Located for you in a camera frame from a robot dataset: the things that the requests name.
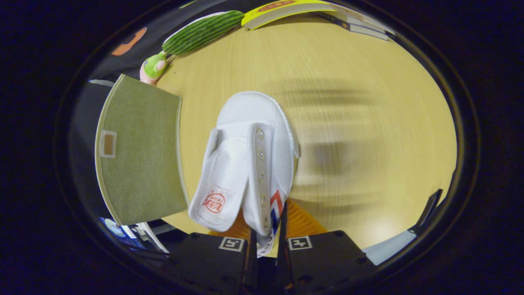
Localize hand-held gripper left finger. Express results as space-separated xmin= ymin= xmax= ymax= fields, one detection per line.
xmin=168 ymin=211 xmax=258 ymax=295

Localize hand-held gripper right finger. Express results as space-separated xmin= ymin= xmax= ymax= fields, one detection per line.
xmin=276 ymin=199 xmax=378 ymax=295

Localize white canvas shoe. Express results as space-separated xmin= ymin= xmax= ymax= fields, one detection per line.
xmin=188 ymin=91 xmax=301 ymax=259

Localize grey-green fabric storage box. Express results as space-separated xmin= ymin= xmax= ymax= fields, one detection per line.
xmin=95 ymin=73 xmax=190 ymax=226

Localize white papers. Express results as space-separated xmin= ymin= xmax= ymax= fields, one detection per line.
xmin=134 ymin=221 xmax=169 ymax=253

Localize pink and green plush toy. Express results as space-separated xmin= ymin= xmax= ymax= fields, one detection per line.
xmin=139 ymin=51 xmax=169 ymax=86

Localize black backdrop cloth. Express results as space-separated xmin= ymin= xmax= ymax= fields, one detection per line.
xmin=68 ymin=0 xmax=246 ymax=222

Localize watermelon slice plush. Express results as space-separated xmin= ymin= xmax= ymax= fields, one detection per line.
xmin=161 ymin=10 xmax=246 ymax=57

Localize dark blue spine book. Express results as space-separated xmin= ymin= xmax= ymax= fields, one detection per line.
xmin=315 ymin=11 xmax=389 ymax=41

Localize white paperback book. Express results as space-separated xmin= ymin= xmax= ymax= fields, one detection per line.
xmin=323 ymin=10 xmax=393 ymax=38

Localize beige book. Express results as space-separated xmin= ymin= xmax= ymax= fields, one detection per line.
xmin=330 ymin=2 xmax=397 ymax=36

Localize yellow book with red circle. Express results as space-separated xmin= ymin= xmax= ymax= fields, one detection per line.
xmin=240 ymin=0 xmax=337 ymax=31

